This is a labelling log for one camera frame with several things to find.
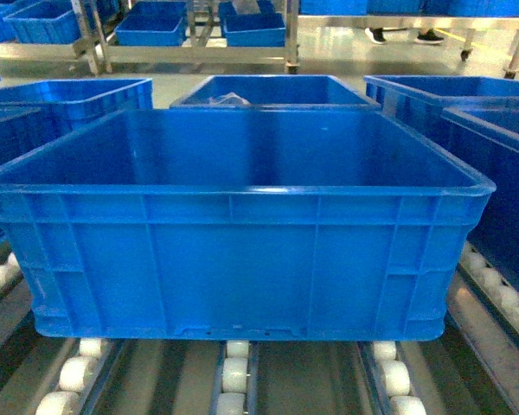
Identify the large blue plastic crate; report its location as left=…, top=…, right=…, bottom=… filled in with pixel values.
left=0, top=107, right=496, bottom=341

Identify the blue crate behind centre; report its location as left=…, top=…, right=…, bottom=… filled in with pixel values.
left=170, top=74, right=381, bottom=110

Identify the steel background rack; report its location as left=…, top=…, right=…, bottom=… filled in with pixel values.
left=70, top=1, right=299, bottom=75

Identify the middle white roller track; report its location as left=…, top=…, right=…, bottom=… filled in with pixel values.
left=209, top=341, right=260, bottom=415

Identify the blue bin on floor right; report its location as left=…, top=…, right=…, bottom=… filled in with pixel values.
left=218, top=1, right=285, bottom=48

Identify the blue bin on floor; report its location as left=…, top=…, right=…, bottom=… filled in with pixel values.
left=218, top=1, right=285, bottom=48
left=115, top=1, right=188, bottom=47
left=3, top=1, right=81, bottom=44

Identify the blue crate right rear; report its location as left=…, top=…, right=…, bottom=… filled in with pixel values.
left=364, top=75, right=519, bottom=129

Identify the person's black shoe left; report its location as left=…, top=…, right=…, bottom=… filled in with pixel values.
left=364, top=28, right=387, bottom=45

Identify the person's black shoe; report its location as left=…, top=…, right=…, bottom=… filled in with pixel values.
left=415, top=29, right=444, bottom=45
left=364, top=28, right=387, bottom=45

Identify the blue bin on floor centre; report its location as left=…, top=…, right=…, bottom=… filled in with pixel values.
left=115, top=1, right=188, bottom=47

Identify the blue crate left rear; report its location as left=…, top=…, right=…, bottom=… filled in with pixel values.
left=0, top=78, right=153, bottom=134

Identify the person's black shoe right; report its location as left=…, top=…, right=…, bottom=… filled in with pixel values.
left=415, top=29, right=444, bottom=45

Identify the blue crate right front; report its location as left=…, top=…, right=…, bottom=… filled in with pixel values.
left=442, top=107, right=519, bottom=291

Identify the blue crate left front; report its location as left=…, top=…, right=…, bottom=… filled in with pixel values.
left=0, top=106, right=66, bottom=247

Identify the far right white roller track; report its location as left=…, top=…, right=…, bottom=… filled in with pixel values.
left=456, top=241, right=519, bottom=360

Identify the blue bin on floor left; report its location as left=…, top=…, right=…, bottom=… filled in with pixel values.
left=3, top=1, right=81, bottom=44

